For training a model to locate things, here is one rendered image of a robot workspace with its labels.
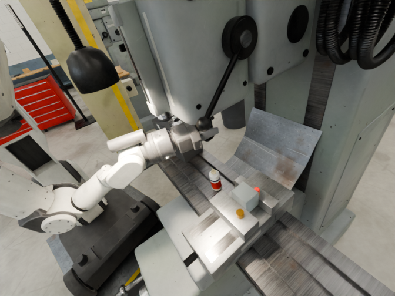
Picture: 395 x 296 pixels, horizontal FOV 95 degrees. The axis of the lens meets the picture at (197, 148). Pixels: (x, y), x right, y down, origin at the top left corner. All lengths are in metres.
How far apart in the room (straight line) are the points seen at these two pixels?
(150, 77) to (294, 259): 0.60
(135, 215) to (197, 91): 0.99
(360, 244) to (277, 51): 1.56
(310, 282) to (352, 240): 1.20
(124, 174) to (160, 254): 0.50
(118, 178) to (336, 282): 0.60
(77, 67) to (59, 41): 1.77
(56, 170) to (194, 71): 0.81
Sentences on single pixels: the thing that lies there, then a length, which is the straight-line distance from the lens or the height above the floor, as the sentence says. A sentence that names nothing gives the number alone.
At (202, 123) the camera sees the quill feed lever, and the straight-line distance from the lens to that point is 0.36.
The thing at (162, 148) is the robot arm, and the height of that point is 1.24.
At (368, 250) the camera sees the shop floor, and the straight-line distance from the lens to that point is 1.83.
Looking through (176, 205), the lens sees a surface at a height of 0.85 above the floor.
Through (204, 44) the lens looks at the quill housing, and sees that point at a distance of 0.37.
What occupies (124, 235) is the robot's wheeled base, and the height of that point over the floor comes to 0.59.
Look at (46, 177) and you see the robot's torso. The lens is 1.02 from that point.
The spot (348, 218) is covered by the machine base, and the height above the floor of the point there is 0.20.
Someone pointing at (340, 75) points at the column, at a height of 1.28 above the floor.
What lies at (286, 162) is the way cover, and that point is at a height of 0.95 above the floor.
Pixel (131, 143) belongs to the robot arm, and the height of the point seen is 1.28.
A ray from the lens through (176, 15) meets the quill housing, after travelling 0.35.
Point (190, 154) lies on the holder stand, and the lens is 0.90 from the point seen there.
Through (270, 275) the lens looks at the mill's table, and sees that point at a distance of 0.62.
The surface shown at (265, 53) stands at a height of 1.41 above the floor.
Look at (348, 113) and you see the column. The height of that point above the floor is 1.18.
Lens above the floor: 1.52
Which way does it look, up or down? 38 degrees down
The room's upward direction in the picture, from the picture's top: 15 degrees counter-clockwise
